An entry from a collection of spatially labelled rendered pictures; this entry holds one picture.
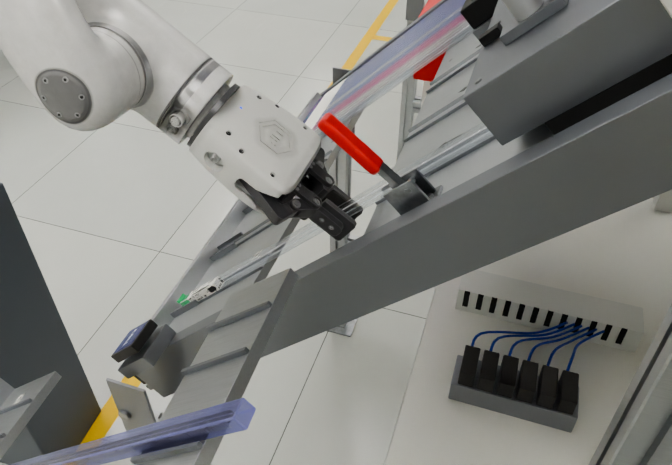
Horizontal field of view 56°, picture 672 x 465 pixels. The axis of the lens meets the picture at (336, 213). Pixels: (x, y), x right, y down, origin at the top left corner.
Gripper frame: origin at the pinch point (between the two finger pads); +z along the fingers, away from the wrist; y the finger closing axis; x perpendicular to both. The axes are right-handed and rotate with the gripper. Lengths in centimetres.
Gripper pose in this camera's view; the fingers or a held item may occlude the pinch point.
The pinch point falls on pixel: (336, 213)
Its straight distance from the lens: 62.7
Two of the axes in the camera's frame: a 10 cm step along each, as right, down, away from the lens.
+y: 3.2, -6.1, 7.2
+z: 7.7, 6.1, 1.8
